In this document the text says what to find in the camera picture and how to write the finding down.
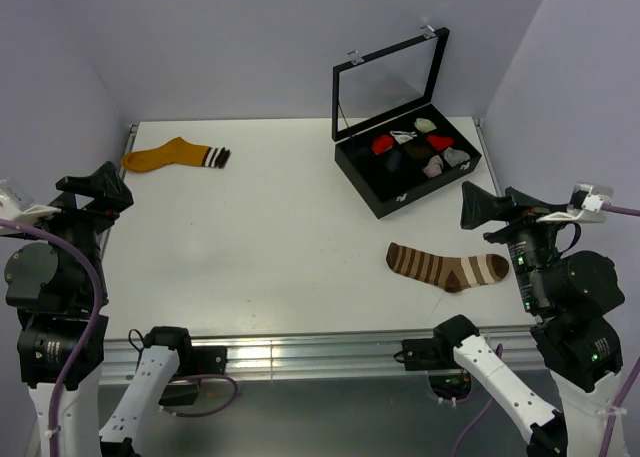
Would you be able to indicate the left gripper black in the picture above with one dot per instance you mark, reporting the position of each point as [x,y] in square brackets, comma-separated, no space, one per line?
[106,179]

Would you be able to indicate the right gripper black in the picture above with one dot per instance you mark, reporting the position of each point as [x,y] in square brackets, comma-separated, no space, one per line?
[476,203]

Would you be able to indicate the brown striped sock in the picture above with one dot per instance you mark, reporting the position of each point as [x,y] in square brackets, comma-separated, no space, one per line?
[450,274]

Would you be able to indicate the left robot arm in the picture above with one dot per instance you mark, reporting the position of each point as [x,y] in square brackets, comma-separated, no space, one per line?
[57,286]

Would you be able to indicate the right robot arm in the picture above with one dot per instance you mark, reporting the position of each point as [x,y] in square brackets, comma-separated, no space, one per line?
[569,294]

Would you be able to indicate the pink beige rolled sock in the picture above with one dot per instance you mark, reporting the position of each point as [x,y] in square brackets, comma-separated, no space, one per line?
[434,167]

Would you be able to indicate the red rolled sock right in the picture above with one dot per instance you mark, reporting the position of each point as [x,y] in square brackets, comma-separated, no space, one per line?
[439,143]

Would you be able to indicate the red rolled sock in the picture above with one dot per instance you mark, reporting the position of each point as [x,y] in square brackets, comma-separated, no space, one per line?
[382,144]
[439,143]

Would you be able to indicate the mustard yellow sock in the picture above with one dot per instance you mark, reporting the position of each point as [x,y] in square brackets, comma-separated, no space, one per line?
[177,151]

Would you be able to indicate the dark brown rolled sock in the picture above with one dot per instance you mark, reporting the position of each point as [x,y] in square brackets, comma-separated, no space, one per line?
[418,151]

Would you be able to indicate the pale green rolled sock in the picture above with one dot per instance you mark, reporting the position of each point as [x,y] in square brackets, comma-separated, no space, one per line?
[424,125]

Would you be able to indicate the black storage box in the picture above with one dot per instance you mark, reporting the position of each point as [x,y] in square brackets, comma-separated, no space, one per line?
[385,192]

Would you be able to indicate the blue rolled sock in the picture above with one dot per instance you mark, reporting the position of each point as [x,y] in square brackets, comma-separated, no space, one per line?
[393,161]

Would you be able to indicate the white grey rolled sock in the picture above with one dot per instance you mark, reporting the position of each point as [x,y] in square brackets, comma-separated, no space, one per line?
[402,137]

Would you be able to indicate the red rolled sock left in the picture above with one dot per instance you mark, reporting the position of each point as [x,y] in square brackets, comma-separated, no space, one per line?
[382,144]

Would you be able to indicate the glass box lid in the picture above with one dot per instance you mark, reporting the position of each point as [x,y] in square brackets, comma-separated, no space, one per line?
[374,88]

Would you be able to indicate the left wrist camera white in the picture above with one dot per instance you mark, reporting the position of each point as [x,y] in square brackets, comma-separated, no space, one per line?
[18,207]

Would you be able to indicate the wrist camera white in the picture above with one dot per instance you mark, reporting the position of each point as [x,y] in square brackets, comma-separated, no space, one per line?
[18,207]
[585,206]

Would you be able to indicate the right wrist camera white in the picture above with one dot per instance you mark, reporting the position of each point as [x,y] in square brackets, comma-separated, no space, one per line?
[585,206]

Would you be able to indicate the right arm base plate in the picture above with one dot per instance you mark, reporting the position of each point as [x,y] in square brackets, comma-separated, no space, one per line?
[420,355]

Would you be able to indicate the aluminium front rail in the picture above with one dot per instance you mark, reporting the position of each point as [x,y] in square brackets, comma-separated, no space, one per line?
[330,356]

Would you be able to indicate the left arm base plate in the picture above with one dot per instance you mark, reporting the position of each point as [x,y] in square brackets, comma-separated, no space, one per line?
[208,360]

